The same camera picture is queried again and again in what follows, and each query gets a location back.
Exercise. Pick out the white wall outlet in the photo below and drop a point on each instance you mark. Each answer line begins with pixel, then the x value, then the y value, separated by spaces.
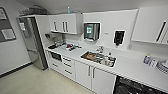
pixel 106 33

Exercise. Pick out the white wall cabinet several doors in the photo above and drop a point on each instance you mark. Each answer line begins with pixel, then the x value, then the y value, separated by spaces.
pixel 146 25

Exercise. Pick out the white drawer unit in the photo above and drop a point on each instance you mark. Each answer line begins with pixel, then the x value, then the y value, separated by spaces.
pixel 68 68

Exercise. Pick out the small blue label bottle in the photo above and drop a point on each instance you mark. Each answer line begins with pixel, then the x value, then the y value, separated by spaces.
pixel 147 59

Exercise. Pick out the black soap dispenser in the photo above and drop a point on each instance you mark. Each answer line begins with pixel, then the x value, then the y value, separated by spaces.
pixel 119 38

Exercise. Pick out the wall whiteboard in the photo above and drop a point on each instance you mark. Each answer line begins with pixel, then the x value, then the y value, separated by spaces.
pixel 6 25

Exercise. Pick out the black coffee machine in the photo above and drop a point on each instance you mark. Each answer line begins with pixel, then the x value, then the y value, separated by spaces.
pixel 50 39

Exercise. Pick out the white mug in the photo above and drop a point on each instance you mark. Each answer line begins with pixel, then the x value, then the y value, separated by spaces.
pixel 106 61

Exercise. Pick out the stack of white plates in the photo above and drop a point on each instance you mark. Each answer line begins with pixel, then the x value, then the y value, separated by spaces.
pixel 163 67

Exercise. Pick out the small clear glass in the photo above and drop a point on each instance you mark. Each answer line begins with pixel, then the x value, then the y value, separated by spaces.
pixel 153 62

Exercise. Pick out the black microwave oven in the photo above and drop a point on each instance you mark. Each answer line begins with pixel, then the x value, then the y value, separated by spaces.
pixel 56 56

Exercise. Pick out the steel sink basin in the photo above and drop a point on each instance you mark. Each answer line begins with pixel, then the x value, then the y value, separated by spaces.
pixel 87 56

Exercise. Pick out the chrome faucet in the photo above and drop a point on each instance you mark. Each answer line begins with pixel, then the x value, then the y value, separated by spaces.
pixel 100 49

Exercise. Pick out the stainless steel refrigerator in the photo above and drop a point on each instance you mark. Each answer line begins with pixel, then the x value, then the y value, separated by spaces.
pixel 33 43

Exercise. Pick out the white sink base cabinet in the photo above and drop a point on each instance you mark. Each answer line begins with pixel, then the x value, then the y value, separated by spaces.
pixel 100 81

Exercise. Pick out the steel paper towel dispenser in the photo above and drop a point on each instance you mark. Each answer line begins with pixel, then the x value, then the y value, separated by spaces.
pixel 95 31

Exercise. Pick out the clutter of boxes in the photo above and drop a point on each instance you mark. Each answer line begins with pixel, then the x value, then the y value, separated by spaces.
pixel 37 11

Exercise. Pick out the white paper note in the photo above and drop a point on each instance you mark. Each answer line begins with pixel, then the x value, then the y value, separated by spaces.
pixel 22 26

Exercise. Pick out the stainless steel dishwasher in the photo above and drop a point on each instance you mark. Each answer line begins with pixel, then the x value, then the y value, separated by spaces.
pixel 140 88

